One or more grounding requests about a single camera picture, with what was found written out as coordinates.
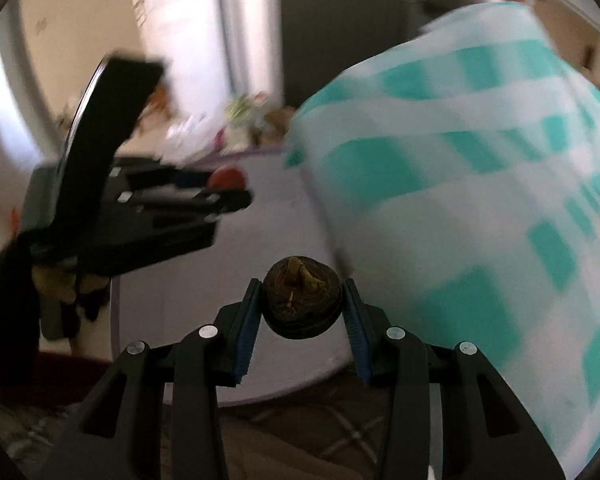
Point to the round purple tray table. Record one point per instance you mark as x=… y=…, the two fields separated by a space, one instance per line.
x=163 y=303

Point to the flower pot with plant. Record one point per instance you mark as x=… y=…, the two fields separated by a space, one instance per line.
x=244 y=121

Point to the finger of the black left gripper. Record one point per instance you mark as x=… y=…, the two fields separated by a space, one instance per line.
x=139 y=178
x=184 y=206

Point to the teal white checkered tablecloth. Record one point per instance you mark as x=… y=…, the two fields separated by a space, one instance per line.
x=460 y=176

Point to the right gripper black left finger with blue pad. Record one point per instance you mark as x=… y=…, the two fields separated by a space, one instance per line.
x=116 y=434

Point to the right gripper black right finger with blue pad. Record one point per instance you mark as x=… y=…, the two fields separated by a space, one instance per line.
x=450 y=414

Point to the small red fruit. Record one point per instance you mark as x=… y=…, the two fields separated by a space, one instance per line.
x=227 y=178

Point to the dark brown mangosteen fruit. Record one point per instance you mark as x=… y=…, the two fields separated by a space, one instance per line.
x=300 y=298

